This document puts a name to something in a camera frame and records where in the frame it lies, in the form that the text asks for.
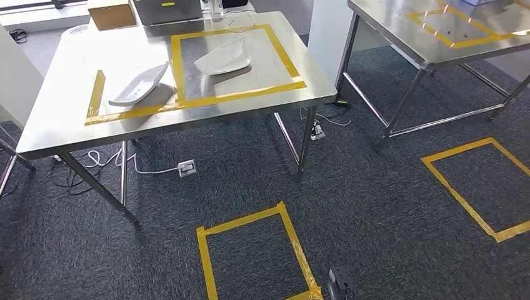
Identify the thin white cable loop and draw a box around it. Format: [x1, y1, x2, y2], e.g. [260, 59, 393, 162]
[225, 10, 258, 34]

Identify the brown cardboard box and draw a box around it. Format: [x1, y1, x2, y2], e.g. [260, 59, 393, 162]
[87, 0, 138, 31]

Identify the white pillar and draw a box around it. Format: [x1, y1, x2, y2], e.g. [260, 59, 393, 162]
[308, 0, 392, 86]

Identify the steel workbench table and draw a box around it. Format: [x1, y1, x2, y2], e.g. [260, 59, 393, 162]
[16, 10, 338, 228]
[335, 0, 530, 152]

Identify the steel table leg frame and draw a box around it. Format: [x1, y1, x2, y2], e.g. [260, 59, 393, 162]
[0, 137, 37, 199]

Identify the white socket cable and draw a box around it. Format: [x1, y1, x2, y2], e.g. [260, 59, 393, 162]
[84, 149, 181, 175]

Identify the white plastic shell part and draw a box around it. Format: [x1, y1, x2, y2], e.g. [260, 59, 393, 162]
[193, 36, 253, 76]
[108, 61, 171, 108]

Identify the grey metal case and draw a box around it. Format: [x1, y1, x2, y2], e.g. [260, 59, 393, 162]
[129, 0, 204, 26]

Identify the yellow tape square on table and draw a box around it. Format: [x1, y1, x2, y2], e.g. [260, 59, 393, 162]
[169, 24, 308, 109]
[406, 0, 530, 49]

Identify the white cabinet side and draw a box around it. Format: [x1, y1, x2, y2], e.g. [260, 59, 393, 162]
[0, 24, 45, 130]

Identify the white floor socket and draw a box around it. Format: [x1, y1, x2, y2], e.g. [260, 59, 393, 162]
[310, 120, 327, 142]
[177, 159, 197, 178]

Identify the yellow tape angle on table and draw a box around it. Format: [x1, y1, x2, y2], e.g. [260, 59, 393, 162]
[84, 69, 183, 126]

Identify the right dark robot hand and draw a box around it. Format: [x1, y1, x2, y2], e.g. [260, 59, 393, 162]
[326, 267, 357, 300]

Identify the clear bottle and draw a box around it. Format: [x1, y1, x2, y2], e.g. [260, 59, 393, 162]
[209, 0, 225, 23]

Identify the white ribbed round object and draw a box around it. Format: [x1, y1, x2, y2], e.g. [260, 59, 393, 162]
[61, 24, 90, 40]

